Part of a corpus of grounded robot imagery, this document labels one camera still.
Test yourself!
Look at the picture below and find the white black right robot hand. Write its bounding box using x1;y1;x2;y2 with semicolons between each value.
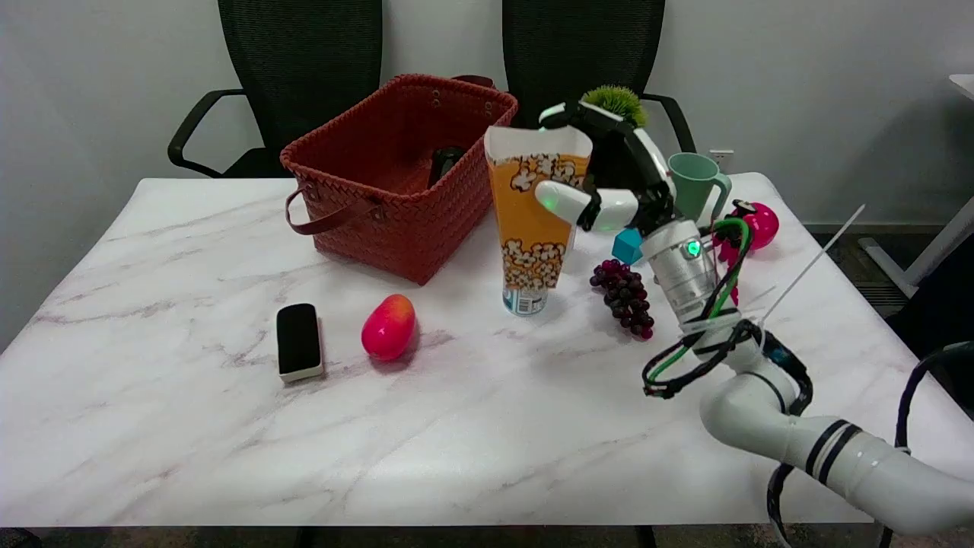
535;100;678;237

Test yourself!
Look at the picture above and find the orange popcorn box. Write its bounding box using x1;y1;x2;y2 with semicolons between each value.
485;126;594;293

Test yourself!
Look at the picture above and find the red woven basket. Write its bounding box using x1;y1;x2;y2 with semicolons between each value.
280;72;520;286

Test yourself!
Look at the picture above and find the green plastic mug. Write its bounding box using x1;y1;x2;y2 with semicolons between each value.
668;152;733;227

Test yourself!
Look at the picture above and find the blue cube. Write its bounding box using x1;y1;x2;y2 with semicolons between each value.
612;227;645;266

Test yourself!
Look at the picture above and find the green artificial grass ball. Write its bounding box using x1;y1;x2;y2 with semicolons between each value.
581;85;648;129

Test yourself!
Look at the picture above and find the purple toy grape bunch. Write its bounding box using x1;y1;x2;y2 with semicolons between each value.
590;259;655;340

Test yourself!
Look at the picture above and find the pink toy dragon fruit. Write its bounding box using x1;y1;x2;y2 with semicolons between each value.
711;200;781;307

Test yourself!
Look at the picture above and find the black mesh office chair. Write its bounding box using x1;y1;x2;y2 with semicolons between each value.
167;0;384;179
502;0;697;176

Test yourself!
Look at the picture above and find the pink-lidded gum container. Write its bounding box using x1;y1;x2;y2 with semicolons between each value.
502;285;549;317

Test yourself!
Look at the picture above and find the small black object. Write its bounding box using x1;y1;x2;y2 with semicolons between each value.
428;146;466;188

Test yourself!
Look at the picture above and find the long white zip tie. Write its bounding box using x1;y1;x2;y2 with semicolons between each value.
757;204;867;330

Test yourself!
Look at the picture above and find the red toy mango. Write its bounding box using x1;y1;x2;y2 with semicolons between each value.
361;294;417;362

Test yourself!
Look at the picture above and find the black whiteboard eraser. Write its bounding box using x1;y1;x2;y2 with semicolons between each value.
276;303;325;383

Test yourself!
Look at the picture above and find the green black wrist cable bundle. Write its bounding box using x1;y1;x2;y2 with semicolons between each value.
641;217;813;416

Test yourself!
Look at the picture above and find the thick black sheathed cable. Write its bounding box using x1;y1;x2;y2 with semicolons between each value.
895;341;974;451

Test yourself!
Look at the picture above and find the thin black cable loop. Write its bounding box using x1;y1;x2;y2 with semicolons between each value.
766;461;797;548

